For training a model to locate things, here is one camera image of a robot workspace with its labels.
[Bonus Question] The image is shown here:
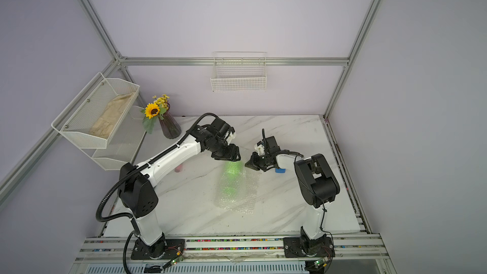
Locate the white wire back basket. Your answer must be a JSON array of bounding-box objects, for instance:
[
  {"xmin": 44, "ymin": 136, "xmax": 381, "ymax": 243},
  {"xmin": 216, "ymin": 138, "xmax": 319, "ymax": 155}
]
[{"xmin": 210, "ymin": 51, "xmax": 268, "ymax": 93}]

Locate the yellow sunflower bouquet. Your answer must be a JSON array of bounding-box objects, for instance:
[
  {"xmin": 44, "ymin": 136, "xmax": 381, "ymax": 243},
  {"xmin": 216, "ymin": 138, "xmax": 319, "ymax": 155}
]
[{"xmin": 141, "ymin": 95, "xmax": 170, "ymax": 134}]

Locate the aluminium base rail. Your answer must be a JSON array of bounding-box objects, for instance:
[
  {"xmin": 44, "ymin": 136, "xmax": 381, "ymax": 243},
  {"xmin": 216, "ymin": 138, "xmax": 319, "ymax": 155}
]
[{"xmin": 70, "ymin": 233, "xmax": 396, "ymax": 273}]

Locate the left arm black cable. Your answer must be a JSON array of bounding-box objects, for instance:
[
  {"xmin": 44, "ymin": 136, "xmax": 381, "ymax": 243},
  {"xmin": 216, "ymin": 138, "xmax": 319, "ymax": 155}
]
[{"xmin": 94, "ymin": 112, "xmax": 219, "ymax": 274}]

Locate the beige cloth in basket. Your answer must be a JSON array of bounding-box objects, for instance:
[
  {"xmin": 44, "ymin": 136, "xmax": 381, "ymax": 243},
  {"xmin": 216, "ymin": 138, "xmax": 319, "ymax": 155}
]
[{"xmin": 89, "ymin": 92, "xmax": 134, "ymax": 139}]

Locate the white mesh wall basket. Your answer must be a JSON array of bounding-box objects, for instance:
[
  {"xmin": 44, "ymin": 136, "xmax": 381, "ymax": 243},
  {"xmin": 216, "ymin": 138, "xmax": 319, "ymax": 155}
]
[{"xmin": 51, "ymin": 73, "xmax": 140, "ymax": 149}]

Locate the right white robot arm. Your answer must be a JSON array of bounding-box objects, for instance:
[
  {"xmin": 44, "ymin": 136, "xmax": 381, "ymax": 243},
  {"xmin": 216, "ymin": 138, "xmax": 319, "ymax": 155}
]
[{"xmin": 245, "ymin": 131, "xmax": 341, "ymax": 261}]

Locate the aluminium frame post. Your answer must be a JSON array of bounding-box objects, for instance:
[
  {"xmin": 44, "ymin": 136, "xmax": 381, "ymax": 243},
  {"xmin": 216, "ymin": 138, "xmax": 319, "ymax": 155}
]
[{"xmin": 77, "ymin": 0, "xmax": 122, "ymax": 62}]

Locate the clear bubble wrap sheet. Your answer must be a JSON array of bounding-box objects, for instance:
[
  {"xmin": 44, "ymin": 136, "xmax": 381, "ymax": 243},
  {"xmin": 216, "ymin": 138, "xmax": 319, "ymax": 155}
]
[{"xmin": 215, "ymin": 161, "xmax": 261, "ymax": 214}]

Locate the green plastic wine glass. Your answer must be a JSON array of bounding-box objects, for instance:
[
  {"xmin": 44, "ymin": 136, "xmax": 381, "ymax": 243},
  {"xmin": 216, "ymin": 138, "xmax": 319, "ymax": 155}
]
[{"xmin": 221, "ymin": 161, "xmax": 243, "ymax": 199}]

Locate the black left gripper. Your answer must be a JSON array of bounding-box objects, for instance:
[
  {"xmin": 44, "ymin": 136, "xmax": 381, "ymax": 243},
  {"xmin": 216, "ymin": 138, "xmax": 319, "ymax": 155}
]
[{"xmin": 207, "ymin": 139, "xmax": 241, "ymax": 162}]

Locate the lower white mesh basket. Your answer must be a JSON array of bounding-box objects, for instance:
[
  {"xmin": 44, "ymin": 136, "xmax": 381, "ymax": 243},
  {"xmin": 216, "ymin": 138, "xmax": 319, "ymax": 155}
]
[{"xmin": 91, "ymin": 106, "xmax": 146, "ymax": 171}]

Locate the ribbed smoky glass vase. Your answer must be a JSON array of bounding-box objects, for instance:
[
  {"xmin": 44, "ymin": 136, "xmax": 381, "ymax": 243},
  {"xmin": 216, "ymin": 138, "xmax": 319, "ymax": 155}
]
[{"xmin": 159, "ymin": 105, "xmax": 182, "ymax": 139}]

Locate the horizontal aluminium back rail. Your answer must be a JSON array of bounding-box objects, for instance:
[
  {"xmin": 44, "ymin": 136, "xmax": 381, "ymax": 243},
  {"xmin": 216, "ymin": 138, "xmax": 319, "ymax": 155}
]
[{"xmin": 119, "ymin": 57, "xmax": 350, "ymax": 66}]

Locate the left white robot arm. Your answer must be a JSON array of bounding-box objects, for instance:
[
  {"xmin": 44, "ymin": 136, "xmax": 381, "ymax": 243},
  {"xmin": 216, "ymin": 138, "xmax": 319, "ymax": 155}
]
[{"xmin": 118, "ymin": 118, "xmax": 241, "ymax": 259}]

